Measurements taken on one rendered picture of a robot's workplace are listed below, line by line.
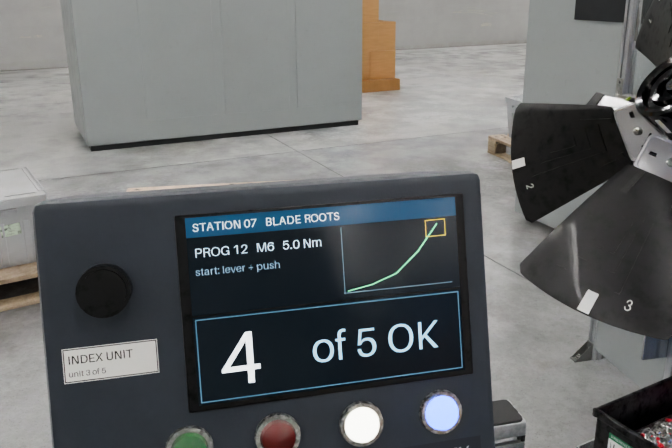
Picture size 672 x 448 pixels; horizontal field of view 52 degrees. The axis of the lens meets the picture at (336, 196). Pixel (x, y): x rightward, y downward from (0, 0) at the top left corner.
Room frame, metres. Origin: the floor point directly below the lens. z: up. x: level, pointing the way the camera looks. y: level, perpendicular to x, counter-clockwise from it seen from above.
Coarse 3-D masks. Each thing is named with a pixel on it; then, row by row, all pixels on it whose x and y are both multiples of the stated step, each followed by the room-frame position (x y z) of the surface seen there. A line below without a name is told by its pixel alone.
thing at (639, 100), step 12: (660, 72) 1.05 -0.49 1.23; (648, 84) 1.05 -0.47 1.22; (660, 84) 1.02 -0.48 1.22; (636, 96) 1.04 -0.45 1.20; (648, 96) 1.03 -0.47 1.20; (660, 96) 1.00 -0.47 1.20; (636, 108) 1.02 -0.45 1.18; (648, 108) 1.00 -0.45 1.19; (660, 108) 0.98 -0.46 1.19; (648, 120) 1.00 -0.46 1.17; (660, 120) 0.97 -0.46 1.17; (660, 132) 1.00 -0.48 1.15
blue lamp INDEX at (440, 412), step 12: (432, 396) 0.36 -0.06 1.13; (444, 396) 0.37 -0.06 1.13; (420, 408) 0.36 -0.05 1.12; (432, 408) 0.36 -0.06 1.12; (444, 408) 0.36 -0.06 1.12; (456, 408) 0.36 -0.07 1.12; (432, 420) 0.36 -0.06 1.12; (444, 420) 0.36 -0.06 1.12; (456, 420) 0.36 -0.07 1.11; (444, 432) 0.36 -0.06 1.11
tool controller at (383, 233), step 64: (128, 192) 0.43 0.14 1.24; (192, 192) 0.37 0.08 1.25; (256, 192) 0.38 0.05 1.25; (320, 192) 0.39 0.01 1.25; (384, 192) 0.39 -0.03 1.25; (448, 192) 0.40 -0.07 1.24; (64, 256) 0.35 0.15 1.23; (128, 256) 0.35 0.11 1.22; (192, 256) 0.36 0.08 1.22; (256, 256) 0.37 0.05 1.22; (320, 256) 0.37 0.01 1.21; (384, 256) 0.38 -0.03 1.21; (448, 256) 0.39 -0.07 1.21; (64, 320) 0.34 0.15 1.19; (128, 320) 0.34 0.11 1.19; (192, 320) 0.35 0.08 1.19; (320, 320) 0.36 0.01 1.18; (384, 320) 0.37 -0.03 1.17; (448, 320) 0.38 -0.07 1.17; (64, 384) 0.33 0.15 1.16; (128, 384) 0.33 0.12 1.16; (192, 384) 0.34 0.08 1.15; (320, 384) 0.35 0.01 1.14; (384, 384) 0.36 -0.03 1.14; (448, 384) 0.37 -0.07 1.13
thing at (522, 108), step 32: (512, 128) 1.29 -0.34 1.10; (544, 128) 1.22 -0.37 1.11; (576, 128) 1.16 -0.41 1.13; (608, 128) 1.11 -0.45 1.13; (512, 160) 1.27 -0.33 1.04; (544, 160) 1.20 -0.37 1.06; (576, 160) 1.15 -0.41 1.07; (608, 160) 1.11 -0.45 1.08; (544, 192) 1.19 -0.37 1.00; (576, 192) 1.15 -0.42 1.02
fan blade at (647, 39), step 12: (660, 0) 1.29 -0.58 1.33; (648, 12) 1.33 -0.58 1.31; (660, 12) 1.26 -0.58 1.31; (660, 24) 1.25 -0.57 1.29; (648, 36) 1.30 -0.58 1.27; (660, 36) 1.24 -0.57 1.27; (636, 48) 1.35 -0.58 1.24; (648, 48) 1.29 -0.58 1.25; (660, 48) 1.23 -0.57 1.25; (660, 60) 1.23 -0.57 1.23
